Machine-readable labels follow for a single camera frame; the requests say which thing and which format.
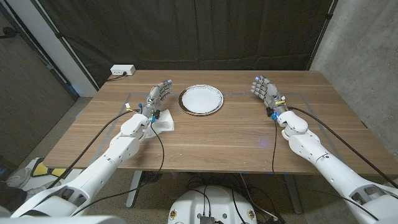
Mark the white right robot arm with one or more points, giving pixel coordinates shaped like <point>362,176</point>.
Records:
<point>326,165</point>

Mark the black backdrop curtain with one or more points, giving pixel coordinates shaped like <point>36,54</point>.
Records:
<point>186,31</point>

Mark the grey sneaker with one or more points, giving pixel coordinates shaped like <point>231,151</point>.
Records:
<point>18,178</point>

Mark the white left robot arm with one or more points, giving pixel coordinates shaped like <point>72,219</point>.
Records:
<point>102,165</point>

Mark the person leg in black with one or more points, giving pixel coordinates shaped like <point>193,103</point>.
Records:
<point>11,197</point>

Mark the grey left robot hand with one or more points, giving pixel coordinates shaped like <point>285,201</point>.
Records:
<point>155,98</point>

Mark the white tissue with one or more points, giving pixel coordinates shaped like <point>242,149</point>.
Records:
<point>164,124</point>

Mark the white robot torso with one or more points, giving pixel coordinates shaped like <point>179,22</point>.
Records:
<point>214,205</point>

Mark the yellow black floor pad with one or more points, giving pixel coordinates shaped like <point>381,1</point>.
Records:
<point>40,170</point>

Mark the black wall hook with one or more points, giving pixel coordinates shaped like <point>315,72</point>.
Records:
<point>7,31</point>

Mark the black backdrop stand pole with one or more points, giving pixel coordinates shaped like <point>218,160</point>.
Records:
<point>329,16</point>
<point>59,35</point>

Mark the white plastic plate gold rim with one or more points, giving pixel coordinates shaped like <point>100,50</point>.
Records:
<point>200,100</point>

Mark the white power strip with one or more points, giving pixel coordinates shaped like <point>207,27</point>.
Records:
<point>119,69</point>

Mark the grey table leg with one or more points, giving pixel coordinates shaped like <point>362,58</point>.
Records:
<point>133,189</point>
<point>293,196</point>

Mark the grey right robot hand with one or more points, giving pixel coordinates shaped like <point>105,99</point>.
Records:
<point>269,93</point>

